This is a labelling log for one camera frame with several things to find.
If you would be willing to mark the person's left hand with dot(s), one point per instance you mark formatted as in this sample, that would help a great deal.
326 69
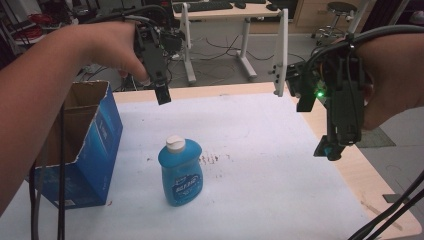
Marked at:
110 46

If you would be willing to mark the blue cardboard box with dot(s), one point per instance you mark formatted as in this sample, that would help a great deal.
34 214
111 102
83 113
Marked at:
96 146

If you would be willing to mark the black computer mouse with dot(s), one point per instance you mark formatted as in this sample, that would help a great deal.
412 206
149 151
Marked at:
240 4
272 6

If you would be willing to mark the blue detergent bottle white cap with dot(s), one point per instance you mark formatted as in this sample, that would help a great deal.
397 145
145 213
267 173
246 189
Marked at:
181 176

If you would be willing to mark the white table mat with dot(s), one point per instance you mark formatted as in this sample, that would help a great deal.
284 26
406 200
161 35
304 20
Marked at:
253 160

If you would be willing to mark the black keyboard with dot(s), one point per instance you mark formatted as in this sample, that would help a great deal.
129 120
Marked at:
206 6

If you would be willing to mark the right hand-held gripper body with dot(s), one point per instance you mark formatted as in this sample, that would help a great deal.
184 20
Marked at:
345 110

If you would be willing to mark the person's right hand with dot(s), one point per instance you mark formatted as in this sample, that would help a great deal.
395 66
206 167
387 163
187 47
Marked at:
393 73

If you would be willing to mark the black round stool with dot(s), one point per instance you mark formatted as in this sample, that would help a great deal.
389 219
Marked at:
340 13

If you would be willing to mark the white-legged wooden desk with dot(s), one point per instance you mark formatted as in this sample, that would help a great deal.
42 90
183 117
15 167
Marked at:
216 15

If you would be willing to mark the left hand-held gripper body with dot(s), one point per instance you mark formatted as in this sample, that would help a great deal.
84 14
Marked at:
153 56

